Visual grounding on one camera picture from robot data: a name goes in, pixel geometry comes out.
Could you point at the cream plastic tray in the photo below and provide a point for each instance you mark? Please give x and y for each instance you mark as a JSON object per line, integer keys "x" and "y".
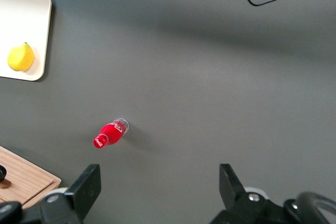
{"x": 23, "y": 16}

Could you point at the yellow lemon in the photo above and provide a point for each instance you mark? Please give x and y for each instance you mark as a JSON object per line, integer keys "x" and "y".
{"x": 21, "y": 57}

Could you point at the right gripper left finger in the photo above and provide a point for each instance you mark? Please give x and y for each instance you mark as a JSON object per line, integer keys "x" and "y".
{"x": 86, "y": 190}

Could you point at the wooden drawer cabinet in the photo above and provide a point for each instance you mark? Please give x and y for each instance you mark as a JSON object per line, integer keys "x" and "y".
{"x": 26, "y": 176}

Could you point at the red cola bottle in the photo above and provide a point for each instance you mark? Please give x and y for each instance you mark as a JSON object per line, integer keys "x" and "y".
{"x": 111, "y": 133}

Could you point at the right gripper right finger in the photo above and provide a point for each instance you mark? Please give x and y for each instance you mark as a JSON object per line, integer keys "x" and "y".
{"x": 230, "y": 187}

